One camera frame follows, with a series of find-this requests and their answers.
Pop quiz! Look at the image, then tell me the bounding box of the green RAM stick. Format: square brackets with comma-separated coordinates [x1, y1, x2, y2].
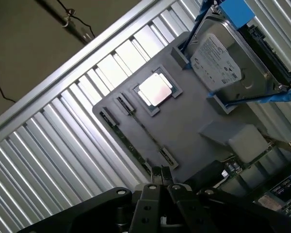
[117, 97, 179, 168]
[100, 111, 153, 175]

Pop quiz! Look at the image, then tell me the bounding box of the black graphics card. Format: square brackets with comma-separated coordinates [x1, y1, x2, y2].
[184, 143, 275, 191]

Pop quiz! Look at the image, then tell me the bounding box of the gray parts rack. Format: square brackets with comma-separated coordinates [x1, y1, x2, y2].
[92, 31, 270, 186]

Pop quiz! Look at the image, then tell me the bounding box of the silver CPU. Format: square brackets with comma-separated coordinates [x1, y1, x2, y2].
[137, 72, 173, 107]

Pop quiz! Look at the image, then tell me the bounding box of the silver hard disk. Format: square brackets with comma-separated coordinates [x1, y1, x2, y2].
[185, 6, 291, 108]

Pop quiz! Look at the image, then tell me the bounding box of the blue disk holder block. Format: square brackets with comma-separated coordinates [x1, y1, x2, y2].
[217, 0, 256, 31]

